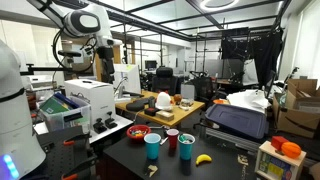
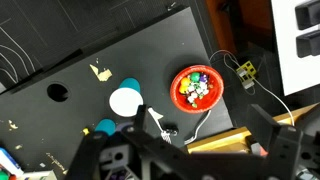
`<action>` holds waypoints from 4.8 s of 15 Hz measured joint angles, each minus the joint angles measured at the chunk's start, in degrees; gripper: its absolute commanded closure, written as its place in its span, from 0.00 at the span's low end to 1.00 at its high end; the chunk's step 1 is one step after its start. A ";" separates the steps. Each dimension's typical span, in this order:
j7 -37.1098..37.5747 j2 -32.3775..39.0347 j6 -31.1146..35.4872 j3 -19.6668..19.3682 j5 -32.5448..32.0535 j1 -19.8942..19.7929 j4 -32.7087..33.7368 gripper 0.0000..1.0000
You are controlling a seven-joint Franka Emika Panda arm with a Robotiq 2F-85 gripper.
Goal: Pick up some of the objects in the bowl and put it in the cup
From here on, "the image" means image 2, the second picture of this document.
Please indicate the green plastic ball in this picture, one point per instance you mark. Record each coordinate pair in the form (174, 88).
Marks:
(195, 76)

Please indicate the small black clip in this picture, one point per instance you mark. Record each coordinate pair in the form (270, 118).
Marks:
(171, 129)

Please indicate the yellow connector block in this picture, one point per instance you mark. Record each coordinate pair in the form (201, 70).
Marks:
(247, 68)

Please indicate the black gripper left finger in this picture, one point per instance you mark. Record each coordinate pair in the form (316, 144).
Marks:
(140, 116)

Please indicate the red plastic bowl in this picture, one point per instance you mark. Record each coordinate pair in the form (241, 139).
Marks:
(213, 100)

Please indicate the torn yellowish paper scrap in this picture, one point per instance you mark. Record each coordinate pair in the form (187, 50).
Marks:
(104, 76)

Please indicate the wooden desk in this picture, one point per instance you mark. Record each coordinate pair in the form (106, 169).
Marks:
(216, 141)

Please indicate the teal plastic cup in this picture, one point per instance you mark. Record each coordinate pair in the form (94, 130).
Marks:
(106, 126)
(126, 100)

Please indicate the purple toy piece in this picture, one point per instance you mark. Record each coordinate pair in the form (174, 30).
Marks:
(203, 78)

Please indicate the yellow rubber duck toy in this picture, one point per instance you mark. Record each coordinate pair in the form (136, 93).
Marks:
(184, 86)

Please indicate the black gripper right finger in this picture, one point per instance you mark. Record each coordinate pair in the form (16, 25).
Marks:
(265, 128)

